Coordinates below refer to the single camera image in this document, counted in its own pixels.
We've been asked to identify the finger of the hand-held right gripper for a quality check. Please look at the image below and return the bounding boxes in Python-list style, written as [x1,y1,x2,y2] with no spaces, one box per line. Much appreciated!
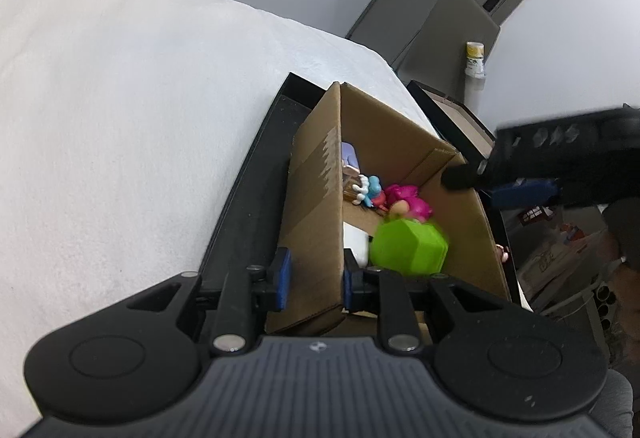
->
[487,179,560,209]
[441,160,493,192]

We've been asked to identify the white toy block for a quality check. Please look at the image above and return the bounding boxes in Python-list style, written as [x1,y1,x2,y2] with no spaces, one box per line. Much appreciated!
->
[342,223,375,267]

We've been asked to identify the green toy block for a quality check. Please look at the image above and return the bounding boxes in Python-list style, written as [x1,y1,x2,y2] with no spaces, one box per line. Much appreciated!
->
[369,217,449,278]

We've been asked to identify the black shoebox lid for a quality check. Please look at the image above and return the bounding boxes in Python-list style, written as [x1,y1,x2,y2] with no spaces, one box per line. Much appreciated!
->
[406,79,497,160]

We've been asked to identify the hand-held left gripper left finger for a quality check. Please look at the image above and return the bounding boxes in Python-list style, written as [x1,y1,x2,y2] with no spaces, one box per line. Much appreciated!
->
[125,247,292,355]

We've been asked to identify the purple toy figure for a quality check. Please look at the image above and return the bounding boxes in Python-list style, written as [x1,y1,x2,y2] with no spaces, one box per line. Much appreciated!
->
[341,143,362,176]

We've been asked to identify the person's right forearm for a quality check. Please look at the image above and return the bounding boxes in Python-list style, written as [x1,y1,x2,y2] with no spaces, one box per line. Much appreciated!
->
[597,198,640,270]

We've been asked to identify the black glossy side table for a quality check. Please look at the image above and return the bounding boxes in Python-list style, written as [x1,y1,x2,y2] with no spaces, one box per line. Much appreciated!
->
[510,205,618,319]

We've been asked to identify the black tray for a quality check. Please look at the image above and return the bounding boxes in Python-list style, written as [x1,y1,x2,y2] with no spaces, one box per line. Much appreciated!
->
[200,72,521,314]

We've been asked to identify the cardboard box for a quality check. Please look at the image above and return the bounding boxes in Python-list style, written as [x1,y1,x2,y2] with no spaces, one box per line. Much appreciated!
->
[264,81,512,339]

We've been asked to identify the yellow-topped can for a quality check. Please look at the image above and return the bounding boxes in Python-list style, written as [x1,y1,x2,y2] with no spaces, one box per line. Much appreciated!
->
[465,41,487,78]

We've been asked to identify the grey flat board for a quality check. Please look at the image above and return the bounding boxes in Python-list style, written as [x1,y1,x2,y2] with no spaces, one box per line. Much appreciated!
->
[400,0,502,91]

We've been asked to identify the blue and white toy figure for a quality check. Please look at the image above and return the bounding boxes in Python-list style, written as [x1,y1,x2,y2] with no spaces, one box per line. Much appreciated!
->
[351,174,385,210]

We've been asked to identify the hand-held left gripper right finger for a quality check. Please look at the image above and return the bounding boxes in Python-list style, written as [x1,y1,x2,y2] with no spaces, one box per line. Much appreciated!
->
[342,265,506,355]

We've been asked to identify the person's grey trousers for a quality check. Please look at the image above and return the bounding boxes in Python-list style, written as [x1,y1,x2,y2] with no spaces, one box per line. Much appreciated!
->
[565,368,635,438]

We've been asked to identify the pink toy figure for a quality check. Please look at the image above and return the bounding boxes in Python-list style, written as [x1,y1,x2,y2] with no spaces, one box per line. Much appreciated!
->
[382,183,432,223]

